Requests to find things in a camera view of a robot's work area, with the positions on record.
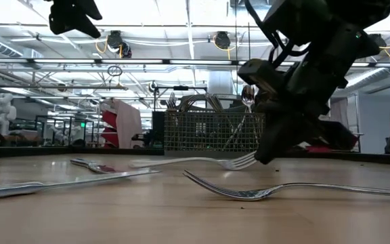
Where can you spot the black equipment cabinet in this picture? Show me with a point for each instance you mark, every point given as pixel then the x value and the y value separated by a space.
pixel 157 125

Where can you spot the pink cover cloth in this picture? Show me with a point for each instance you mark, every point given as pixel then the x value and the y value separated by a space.
pixel 127 125

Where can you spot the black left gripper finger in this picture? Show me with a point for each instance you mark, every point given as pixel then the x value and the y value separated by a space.
pixel 66 17
pixel 91 10

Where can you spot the silver fork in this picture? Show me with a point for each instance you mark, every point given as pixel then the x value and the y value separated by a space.
pixel 171 103
pixel 249 194
pixel 190 101
pixel 239 165

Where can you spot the white round column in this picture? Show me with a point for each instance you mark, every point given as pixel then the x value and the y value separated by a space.
pixel 220 83

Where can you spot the black aluminium table frame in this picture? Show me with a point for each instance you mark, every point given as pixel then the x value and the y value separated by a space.
pixel 12 151

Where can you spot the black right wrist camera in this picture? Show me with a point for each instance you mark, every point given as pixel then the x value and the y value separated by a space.
pixel 296 20

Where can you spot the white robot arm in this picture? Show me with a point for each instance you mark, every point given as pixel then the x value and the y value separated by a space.
pixel 2 112

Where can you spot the grey metal shelf rack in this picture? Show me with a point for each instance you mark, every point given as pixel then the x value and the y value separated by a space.
pixel 355 115

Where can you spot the silver ventilation duct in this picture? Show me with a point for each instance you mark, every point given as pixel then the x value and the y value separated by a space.
pixel 367 78

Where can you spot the large silver spoon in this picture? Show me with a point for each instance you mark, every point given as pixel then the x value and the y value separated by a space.
pixel 248 96

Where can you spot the grey mesh silverware basket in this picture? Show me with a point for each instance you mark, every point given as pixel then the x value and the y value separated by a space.
pixel 198 135

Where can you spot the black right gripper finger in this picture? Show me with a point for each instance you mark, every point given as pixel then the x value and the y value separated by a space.
pixel 276 142
pixel 337 135

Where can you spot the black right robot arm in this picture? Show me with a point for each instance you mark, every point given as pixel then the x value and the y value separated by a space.
pixel 364 11

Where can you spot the black overhead bar stand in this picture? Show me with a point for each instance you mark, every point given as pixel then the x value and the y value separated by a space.
pixel 181 88

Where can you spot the black workstation frame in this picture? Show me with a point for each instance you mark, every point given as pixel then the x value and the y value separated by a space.
pixel 56 116

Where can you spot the red plastic storage bin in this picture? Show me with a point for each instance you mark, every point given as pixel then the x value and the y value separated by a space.
pixel 108 118
pixel 110 137
pixel 318 149

